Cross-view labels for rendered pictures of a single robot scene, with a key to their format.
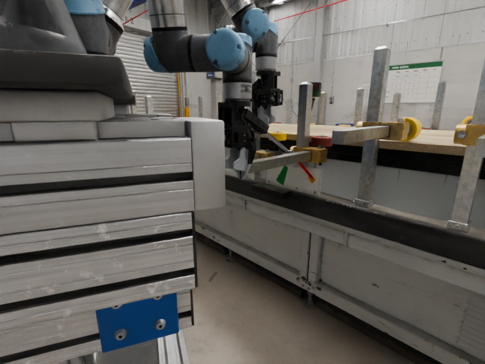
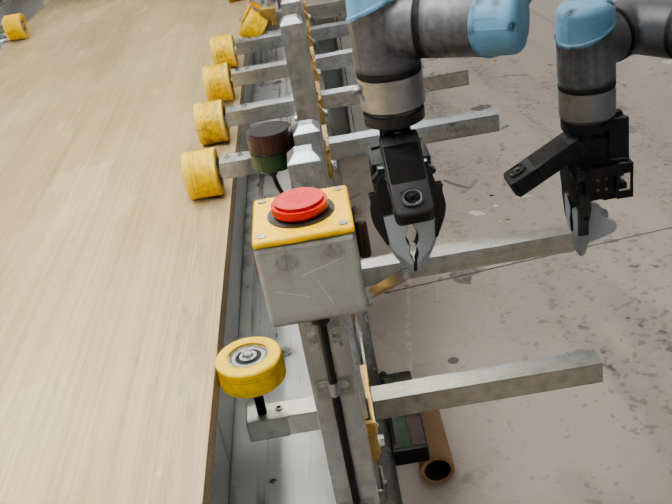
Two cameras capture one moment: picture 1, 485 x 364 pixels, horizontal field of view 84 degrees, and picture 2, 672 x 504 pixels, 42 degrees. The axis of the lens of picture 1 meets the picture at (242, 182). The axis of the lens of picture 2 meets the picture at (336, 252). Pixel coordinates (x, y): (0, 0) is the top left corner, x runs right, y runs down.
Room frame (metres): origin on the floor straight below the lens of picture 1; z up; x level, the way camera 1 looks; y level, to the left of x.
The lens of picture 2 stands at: (1.77, 0.53, 1.48)
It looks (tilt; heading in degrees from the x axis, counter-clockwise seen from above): 28 degrees down; 225
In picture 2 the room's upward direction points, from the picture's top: 10 degrees counter-clockwise
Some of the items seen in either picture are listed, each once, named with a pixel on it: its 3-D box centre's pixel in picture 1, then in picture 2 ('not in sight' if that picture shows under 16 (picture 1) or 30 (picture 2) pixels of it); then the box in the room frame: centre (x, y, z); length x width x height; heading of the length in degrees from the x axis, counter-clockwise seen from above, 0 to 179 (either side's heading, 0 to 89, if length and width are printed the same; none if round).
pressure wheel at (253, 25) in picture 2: not in sight; (253, 25); (0.18, -1.22, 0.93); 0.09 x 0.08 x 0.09; 134
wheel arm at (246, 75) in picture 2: not in sight; (329, 60); (0.42, -0.74, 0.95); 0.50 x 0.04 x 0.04; 134
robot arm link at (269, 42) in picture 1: (265, 40); (385, 23); (1.02, -0.08, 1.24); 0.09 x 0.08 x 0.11; 108
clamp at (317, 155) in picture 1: (307, 154); not in sight; (1.01, -0.25, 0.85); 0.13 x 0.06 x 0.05; 44
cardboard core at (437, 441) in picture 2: not in sight; (427, 428); (0.48, -0.56, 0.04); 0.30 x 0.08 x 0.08; 44
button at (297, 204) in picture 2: not in sight; (300, 208); (1.39, 0.13, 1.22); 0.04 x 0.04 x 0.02
